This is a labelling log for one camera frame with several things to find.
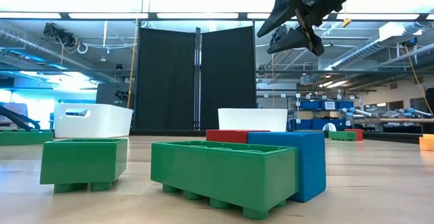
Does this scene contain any silver ventilation duct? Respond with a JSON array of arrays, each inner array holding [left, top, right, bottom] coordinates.
[[300, 22, 434, 86], [0, 26, 121, 84]]

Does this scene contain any black aluminium table frame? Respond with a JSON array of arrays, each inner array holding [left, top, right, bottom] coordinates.
[[0, 125, 421, 145]]

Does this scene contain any small green block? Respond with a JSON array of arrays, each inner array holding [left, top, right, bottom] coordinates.
[[39, 138, 129, 193]]

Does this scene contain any grey cabinet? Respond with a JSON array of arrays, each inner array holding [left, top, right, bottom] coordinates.
[[95, 82, 136, 109]]

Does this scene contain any narrow white plastic bin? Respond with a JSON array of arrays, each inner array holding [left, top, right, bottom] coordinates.
[[54, 102, 134, 139]]

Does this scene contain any black ceiling-mounted device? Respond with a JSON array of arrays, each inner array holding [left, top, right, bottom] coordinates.
[[43, 22, 78, 48]]

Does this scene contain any small blue block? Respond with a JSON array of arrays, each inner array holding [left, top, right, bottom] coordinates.
[[247, 131, 327, 204]]

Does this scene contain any wooden workbench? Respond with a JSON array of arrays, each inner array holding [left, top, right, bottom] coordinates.
[[352, 117, 434, 133]]

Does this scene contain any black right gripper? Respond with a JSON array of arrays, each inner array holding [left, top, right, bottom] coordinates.
[[256, 0, 366, 57]]

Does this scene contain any small red block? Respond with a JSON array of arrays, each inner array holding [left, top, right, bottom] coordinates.
[[344, 128, 364, 142], [205, 129, 271, 145]]

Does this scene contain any black folding screen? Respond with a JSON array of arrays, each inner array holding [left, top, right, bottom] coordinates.
[[134, 25, 258, 132]]

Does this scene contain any shelf with blue bins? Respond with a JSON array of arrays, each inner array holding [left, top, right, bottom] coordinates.
[[287, 93, 357, 132]]

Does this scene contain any white bin with raised handles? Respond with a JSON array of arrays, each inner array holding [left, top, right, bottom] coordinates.
[[218, 107, 289, 133]]

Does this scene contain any long yellow block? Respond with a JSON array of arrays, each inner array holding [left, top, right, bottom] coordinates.
[[418, 134, 434, 151]]

